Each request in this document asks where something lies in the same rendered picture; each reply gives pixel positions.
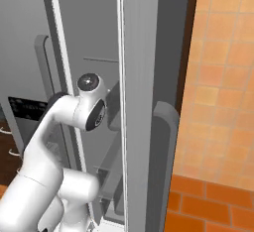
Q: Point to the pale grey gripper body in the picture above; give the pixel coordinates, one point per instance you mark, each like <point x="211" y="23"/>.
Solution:
<point x="113" y="108"/>

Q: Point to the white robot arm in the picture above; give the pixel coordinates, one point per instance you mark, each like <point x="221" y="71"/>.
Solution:
<point x="39" y="163"/>

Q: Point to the plain grey fridge door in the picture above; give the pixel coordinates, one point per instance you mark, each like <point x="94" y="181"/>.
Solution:
<point x="140" y="77"/>

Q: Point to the grey fridge door shelf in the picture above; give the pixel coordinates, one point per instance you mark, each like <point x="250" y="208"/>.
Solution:
<point x="110" y="179"/>

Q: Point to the grey fridge body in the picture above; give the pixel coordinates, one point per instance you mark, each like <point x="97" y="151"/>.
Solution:
<point x="89" y="27"/>

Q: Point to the grey fridge door with dispenser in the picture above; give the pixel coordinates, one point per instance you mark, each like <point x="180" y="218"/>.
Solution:
<point x="23" y="18"/>

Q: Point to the dark wooden cupboard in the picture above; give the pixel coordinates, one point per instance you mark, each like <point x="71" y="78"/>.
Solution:
<point x="8" y="156"/>

